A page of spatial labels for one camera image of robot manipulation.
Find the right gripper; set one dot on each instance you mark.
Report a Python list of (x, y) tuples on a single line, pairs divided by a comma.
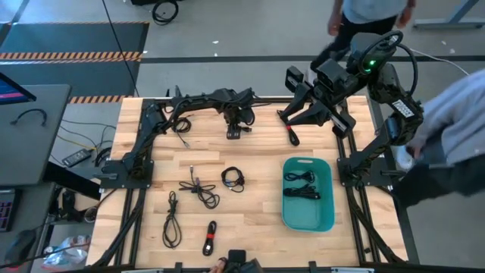
[(333, 79)]

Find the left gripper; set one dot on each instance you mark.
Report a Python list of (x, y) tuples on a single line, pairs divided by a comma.
[(238, 117)]

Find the teal plastic bin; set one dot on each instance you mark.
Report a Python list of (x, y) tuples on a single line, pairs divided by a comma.
[(307, 216)]

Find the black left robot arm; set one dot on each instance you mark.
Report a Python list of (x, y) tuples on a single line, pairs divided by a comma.
[(197, 100)]

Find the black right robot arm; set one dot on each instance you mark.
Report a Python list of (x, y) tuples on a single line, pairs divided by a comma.
[(405, 113)]

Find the black table clamp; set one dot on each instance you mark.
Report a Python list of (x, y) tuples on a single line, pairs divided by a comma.
[(177, 95)]

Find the person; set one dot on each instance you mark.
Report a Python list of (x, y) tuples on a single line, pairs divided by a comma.
[(371, 9), (454, 113)]

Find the black device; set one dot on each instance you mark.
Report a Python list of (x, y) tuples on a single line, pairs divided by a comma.
[(238, 261)]

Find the person's hand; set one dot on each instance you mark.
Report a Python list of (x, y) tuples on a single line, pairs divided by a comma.
[(219, 266)]

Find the black remote on floor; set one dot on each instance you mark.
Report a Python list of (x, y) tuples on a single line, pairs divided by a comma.
[(77, 157)]

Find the black desk support bar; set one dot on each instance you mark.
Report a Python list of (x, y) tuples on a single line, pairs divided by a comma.
[(72, 182)]

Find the black hazard-striped floor mat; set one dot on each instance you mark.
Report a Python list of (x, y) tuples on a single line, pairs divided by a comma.
[(76, 38)]

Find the clear plastic bag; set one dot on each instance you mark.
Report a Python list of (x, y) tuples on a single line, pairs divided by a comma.
[(66, 252)]

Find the computer monitor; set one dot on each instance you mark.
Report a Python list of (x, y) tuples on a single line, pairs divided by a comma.
[(11, 93)]

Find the keyboard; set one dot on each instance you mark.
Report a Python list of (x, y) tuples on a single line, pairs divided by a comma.
[(7, 210)]

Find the black computer mouse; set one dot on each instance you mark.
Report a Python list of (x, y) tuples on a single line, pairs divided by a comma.
[(20, 246)]

